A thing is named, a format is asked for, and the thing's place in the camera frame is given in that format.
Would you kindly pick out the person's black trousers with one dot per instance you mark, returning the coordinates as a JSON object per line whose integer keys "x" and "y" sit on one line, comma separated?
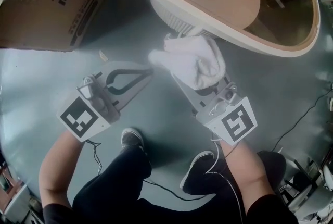
{"x": 117, "y": 191}

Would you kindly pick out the person's right forearm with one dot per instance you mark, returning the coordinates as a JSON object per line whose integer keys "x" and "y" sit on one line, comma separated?
{"x": 247, "y": 176}

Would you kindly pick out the person's shoe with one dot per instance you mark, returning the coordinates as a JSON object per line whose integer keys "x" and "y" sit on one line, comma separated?
{"x": 132, "y": 138}
{"x": 197, "y": 173}

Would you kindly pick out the white fluffy cloth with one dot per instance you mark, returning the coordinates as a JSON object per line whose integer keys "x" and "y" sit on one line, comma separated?
{"x": 192, "y": 61}

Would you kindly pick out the person's left forearm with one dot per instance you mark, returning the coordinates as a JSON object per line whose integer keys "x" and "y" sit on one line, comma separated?
{"x": 59, "y": 171}

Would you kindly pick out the black wrist band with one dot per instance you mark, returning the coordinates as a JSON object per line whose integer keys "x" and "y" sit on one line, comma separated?
{"x": 234, "y": 151}

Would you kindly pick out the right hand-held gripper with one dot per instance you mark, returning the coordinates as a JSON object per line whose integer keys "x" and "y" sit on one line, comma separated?
{"x": 234, "y": 121}

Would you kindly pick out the person's black shirt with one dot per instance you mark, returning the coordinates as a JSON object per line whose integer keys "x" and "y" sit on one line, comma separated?
{"x": 270, "y": 210}

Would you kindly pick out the small floor scrap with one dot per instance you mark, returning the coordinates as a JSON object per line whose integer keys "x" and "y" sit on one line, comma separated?
{"x": 102, "y": 55}

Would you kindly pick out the printed large cardboard box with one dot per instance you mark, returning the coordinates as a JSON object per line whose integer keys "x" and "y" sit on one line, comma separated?
{"x": 39, "y": 1}

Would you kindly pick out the person's right shoe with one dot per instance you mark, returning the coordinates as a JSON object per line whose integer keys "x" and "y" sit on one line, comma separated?
{"x": 197, "y": 173}

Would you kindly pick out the person's left shoe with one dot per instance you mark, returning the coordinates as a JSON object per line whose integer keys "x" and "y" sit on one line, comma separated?
{"x": 132, "y": 138}

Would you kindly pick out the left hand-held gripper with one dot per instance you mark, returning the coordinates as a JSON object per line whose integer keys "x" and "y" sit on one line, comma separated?
{"x": 83, "y": 118}

